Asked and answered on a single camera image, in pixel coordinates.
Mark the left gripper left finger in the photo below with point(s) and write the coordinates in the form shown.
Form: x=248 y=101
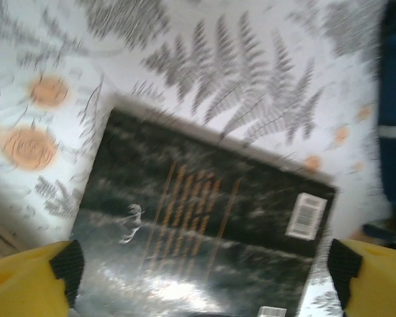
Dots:
x=23 y=287

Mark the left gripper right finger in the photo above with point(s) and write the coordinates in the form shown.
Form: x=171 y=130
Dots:
x=379 y=284

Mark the floral patterned table cover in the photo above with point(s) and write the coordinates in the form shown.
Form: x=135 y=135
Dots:
x=217 y=66

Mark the black paperback book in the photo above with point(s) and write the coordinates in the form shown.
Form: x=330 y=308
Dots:
x=191 y=214

